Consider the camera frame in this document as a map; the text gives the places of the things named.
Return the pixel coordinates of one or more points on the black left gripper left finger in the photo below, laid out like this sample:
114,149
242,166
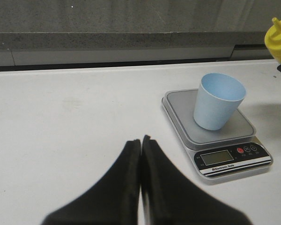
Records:
113,200

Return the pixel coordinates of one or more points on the silver digital kitchen scale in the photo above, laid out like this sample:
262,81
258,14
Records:
229,153

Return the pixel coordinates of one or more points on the grey stone counter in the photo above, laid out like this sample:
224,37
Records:
53,34

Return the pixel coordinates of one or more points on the light blue plastic cup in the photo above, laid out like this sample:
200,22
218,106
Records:
218,96

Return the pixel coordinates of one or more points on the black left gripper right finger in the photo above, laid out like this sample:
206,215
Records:
169,198

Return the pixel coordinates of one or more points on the yellow squeeze bottle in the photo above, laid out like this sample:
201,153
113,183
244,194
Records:
272,39

